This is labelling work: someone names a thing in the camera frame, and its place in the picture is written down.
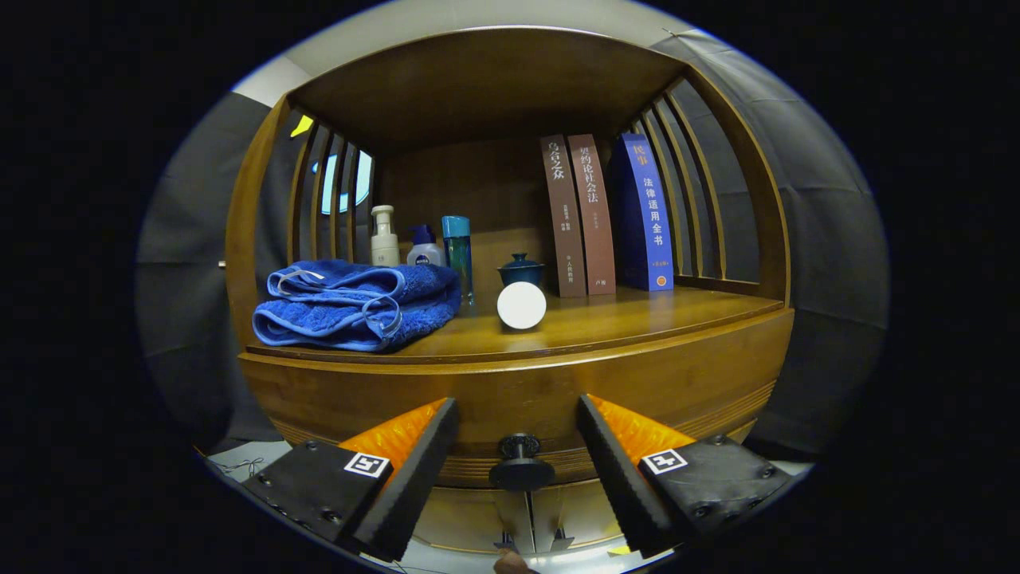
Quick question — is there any white cosmetic tube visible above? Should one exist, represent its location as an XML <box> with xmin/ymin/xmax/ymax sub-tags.
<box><xmin>496</xmin><ymin>281</ymin><xmax>547</xmax><ymax>331</ymax></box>

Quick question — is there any white pump bottle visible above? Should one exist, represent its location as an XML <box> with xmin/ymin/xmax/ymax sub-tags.
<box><xmin>370</xmin><ymin>205</ymin><xmax>402</xmax><ymax>267</ymax></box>

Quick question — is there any teal transparent bottle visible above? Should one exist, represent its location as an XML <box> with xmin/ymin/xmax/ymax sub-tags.
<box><xmin>441</xmin><ymin>215</ymin><xmax>476</xmax><ymax>308</ymax></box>

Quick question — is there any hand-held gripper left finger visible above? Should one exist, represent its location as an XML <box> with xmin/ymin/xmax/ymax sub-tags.
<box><xmin>241</xmin><ymin>396</ymin><xmax>461</xmax><ymax>562</ymax></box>

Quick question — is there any white bottle with blue cap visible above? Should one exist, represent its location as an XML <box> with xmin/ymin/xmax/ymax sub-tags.
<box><xmin>406</xmin><ymin>224</ymin><xmax>445</xmax><ymax>268</ymax></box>

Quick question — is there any blue folded towel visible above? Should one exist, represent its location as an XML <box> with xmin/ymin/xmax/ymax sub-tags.
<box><xmin>252</xmin><ymin>258</ymin><xmax>463</xmax><ymax>353</ymax></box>

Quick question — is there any black backdrop cloth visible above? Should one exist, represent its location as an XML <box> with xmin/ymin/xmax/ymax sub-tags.
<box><xmin>134</xmin><ymin>30</ymin><xmax>891</xmax><ymax>463</ymax></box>

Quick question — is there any blue lidded teacup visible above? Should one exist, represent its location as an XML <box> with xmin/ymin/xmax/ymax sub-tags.
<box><xmin>497</xmin><ymin>253</ymin><xmax>547</xmax><ymax>289</ymax></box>

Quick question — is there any reddish brown book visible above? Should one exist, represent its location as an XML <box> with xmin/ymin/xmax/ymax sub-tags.
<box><xmin>567</xmin><ymin>133</ymin><xmax>617</xmax><ymax>297</ymax></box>

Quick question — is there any wooden countertop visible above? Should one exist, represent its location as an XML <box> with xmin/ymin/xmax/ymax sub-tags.
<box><xmin>245</xmin><ymin>279</ymin><xmax>786</xmax><ymax>366</ymax></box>

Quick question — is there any dark brown book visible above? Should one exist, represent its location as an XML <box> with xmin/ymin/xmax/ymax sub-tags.
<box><xmin>539</xmin><ymin>135</ymin><xmax>588</xmax><ymax>299</ymax></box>

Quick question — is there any wooden cabinet with shelf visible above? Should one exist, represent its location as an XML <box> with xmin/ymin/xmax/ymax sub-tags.
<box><xmin>225</xmin><ymin>26</ymin><xmax>796</xmax><ymax>555</ymax></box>

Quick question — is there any blue book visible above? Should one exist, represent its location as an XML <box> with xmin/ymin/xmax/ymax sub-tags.
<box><xmin>612</xmin><ymin>133</ymin><xmax>675</xmax><ymax>293</ymax></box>

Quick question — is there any wooden drawer with black knob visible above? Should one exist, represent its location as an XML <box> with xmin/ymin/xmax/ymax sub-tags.
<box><xmin>237</xmin><ymin>308</ymin><xmax>796</xmax><ymax>492</ymax></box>

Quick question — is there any wooden cabinet door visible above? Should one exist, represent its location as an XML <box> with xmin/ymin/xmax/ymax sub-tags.
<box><xmin>414</xmin><ymin>486</ymin><xmax>531</xmax><ymax>553</ymax></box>
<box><xmin>530</xmin><ymin>478</ymin><xmax>630</xmax><ymax>553</ymax></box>

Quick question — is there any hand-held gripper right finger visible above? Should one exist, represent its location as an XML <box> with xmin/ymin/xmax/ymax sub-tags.
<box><xmin>577</xmin><ymin>393</ymin><xmax>794</xmax><ymax>559</ymax></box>

